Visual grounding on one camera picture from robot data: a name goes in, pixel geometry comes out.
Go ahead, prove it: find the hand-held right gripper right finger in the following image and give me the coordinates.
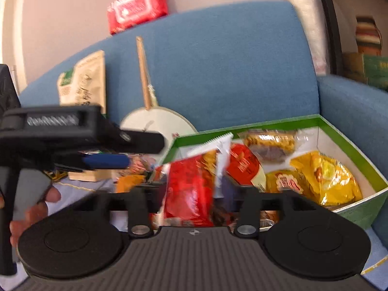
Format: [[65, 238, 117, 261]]
[[222, 177, 310, 239]]

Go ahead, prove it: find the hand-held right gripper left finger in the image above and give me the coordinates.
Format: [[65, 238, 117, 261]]
[[73, 184, 167, 239]]

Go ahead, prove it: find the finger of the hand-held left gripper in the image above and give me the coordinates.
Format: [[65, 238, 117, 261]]
[[54, 153, 131, 171], [105, 128, 166, 154]]

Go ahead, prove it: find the red snack packet cream corner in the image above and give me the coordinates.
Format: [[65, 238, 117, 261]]
[[229, 143, 267, 192]]

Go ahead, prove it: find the red snack packet white lettering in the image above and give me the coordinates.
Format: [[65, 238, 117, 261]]
[[152, 150, 235, 228]]

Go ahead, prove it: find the small yellow snack packet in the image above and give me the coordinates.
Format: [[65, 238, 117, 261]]
[[266, 170, 305, 195]]

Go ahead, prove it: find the clear brown cake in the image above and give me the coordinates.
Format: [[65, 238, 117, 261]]
[[238, 129, 308, 162]]

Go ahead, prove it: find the large yellow snack packet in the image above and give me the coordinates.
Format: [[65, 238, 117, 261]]
[[289, 151, 363, 206]]

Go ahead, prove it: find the green cardboard box white inside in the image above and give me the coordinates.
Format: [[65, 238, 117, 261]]
[[162, 114, 388, 231]]

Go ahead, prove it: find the person's left hand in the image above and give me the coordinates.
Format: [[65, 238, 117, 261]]
[[10, 186, 61, 247]]

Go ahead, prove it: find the clear packet of brown cakes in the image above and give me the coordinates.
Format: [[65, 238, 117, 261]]
[[120, 154, 158, 176]]

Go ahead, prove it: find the orange snack packet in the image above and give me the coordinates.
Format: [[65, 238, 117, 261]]
[[116, 174, 146, 193]]

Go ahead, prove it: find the light blue seat cloth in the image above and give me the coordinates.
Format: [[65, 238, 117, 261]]
[[45, 176, 122, 208]]

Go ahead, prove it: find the large beige green snack bag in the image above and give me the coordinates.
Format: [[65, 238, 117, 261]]
[[57, 50, 119, 183]]

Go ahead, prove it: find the blue armchair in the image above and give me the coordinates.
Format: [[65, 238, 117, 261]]
[[18, 0, 388, 279]]

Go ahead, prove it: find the red wet wipes pack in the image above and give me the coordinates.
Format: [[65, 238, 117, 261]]
[[107, 0, 168, 35]]

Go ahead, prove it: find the brown cardboard box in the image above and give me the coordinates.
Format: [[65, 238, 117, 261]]
[[342, 52, 369, 82]]

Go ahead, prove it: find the green storage box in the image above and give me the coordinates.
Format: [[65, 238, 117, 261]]
[[362, 55, 388, 90]]

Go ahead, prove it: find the striped folded cloth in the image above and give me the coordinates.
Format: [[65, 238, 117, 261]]
[[355, 16, 383, 57]]

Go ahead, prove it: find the round white fan wooden handle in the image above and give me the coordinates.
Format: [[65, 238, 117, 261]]
[[120, 36, 199, 146]]

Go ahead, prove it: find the gold wire basket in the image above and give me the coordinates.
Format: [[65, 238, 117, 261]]
[[44, 170, 69, 180]]

